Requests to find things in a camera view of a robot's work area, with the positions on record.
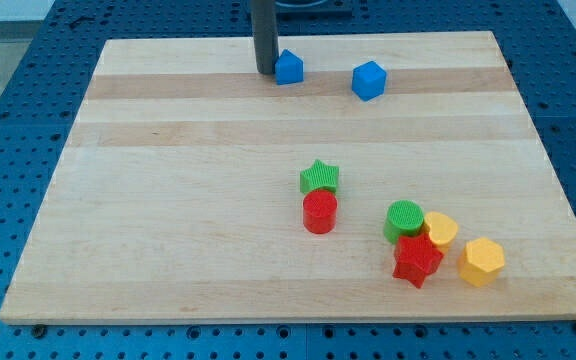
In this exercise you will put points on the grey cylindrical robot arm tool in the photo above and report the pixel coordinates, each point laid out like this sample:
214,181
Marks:
265,35

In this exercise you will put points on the blue cube block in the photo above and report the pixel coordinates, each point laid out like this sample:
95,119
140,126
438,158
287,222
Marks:
368,80

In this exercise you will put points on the green star block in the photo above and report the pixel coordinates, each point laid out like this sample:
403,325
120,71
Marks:
319,176

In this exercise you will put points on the red cylinder block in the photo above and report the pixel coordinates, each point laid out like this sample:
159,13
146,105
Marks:
319,211

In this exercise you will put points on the wooden board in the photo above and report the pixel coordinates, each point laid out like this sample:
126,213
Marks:
176,198

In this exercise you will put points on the blue pentagon block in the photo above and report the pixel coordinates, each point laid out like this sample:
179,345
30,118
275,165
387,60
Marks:
289,68

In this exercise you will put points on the green cylinder block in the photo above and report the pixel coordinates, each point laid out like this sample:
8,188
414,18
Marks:
403,218

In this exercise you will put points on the red star block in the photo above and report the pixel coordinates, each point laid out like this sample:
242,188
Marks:
416,258

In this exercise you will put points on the yellow heart block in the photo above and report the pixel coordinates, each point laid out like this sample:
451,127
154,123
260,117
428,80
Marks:
441,229

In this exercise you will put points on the yellow hexagon block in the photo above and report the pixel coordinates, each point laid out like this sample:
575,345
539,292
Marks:
481,261

